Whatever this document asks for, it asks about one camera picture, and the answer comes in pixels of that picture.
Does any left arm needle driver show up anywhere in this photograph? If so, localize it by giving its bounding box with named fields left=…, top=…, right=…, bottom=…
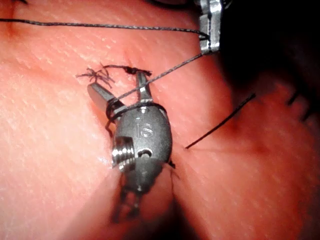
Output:
left=198, top=0, right=224, bottom=16

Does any left arm needle driver jaw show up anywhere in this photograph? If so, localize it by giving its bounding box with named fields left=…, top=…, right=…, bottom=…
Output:
left=198, top=13, right=211, bottom=55
left=209, top=9, right=222, bottom=53

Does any right arm needle driver jaw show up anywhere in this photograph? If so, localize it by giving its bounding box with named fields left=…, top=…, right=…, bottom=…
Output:
left=135, top=71, right=154, bottom=108
left=87, top=83, right=128, bottom=119

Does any right arm needle driver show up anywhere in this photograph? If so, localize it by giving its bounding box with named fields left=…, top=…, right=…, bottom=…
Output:
left=111, top=103, right=174, bottom=173

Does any black thread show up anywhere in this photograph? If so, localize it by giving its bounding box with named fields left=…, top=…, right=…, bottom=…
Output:
left=0, top=18, right=257, bottom=150

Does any black stitching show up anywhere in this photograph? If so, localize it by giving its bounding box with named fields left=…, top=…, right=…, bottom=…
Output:
left=75, top=61, right=153, bottom=90

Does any tissue pad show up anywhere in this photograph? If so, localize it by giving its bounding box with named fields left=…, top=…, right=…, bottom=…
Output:
left=0, top=0, right=320, bottom=240

